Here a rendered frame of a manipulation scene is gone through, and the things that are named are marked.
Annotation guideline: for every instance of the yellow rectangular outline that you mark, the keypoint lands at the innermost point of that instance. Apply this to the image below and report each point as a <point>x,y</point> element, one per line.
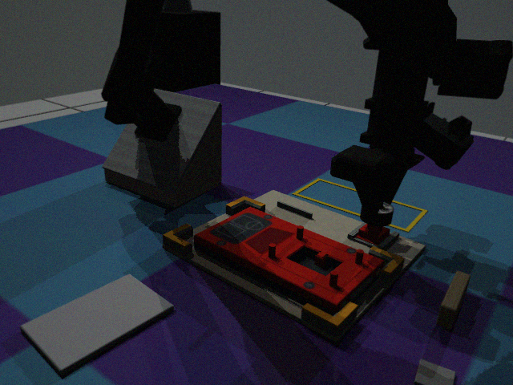
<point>410,226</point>

